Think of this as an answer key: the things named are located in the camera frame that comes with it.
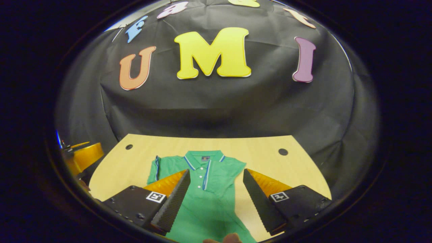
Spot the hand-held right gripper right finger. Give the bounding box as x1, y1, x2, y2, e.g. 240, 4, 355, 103
243, 168, 333, 236

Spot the green T-shirt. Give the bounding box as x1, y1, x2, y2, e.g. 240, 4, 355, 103
147, 150, 257, 243

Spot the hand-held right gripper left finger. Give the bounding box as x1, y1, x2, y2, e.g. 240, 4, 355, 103
101, 169, 191, 236

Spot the black backdrop cloth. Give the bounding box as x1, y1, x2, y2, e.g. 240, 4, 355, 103
56, 0, 380, 199

